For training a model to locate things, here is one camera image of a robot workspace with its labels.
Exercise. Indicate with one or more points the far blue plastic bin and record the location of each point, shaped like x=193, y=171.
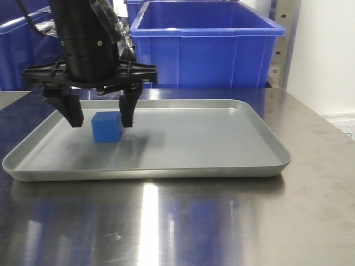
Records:
x=134, y=5

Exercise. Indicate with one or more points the left blue plastic bin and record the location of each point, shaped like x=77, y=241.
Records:
x=22, y=47

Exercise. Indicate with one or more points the silver metal tray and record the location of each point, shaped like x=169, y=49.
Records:
x=169, y=139

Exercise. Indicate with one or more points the metal shelf upright post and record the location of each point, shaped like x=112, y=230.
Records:
x=285, y=13

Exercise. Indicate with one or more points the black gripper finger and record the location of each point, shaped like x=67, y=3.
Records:
x=128, y=101
x=61, y=98

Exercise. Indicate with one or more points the blue cube block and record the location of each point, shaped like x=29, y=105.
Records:
x=106, y=126

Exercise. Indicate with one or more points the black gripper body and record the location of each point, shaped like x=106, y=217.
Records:
x=91, y=63

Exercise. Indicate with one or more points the large blue plastic bin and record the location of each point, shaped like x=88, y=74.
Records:
x=205, y=44

